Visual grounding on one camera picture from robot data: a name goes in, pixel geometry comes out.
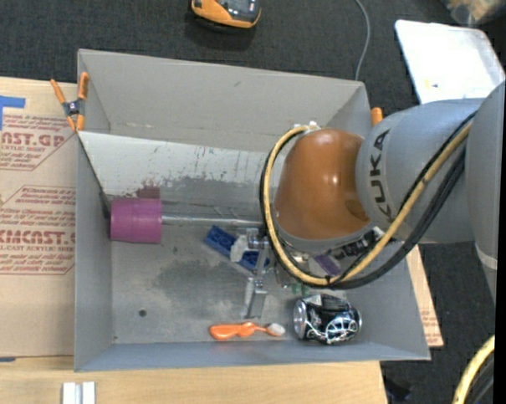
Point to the purple plastic cup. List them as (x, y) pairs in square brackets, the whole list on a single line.
[(136, 220)]

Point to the blue flat block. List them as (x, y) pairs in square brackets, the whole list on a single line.
[(220, 239)]

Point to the black and silver drink can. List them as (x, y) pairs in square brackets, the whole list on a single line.
[(327, 321)]

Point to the grey metal bin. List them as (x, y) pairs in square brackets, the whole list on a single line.
[(182, 294)]

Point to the orange toothbrush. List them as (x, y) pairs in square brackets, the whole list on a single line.
[(230, 331)]

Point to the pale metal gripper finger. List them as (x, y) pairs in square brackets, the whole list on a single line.
[(255, 301), (242, 247)]

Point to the brown cardboard board red print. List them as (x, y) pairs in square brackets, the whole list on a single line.
[(30, 308)]

